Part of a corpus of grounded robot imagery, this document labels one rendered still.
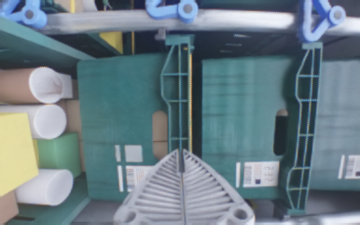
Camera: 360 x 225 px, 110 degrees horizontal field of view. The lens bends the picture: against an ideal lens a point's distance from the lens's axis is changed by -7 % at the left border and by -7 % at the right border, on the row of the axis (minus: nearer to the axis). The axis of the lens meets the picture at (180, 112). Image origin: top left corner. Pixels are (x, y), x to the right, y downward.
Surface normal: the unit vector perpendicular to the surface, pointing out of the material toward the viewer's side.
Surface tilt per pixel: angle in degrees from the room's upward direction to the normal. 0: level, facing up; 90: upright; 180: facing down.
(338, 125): 91
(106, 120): 91
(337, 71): 98
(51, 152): 92
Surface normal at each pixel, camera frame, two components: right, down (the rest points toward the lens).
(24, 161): 1.00, -0.01
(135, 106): -0.06, 0.10
